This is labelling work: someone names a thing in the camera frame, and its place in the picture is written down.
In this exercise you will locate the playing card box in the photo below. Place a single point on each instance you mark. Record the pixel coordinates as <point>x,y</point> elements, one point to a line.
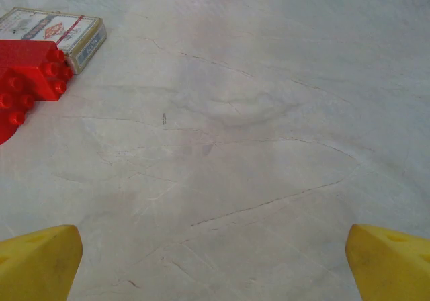
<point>87,42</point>

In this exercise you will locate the red toy building block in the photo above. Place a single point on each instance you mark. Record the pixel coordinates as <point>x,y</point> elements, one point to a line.
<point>23,59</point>

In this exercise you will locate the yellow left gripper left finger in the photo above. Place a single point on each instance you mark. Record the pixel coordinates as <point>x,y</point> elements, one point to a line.
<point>37,264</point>

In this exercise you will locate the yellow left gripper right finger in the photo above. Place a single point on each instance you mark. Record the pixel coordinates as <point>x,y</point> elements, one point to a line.
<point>393,267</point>

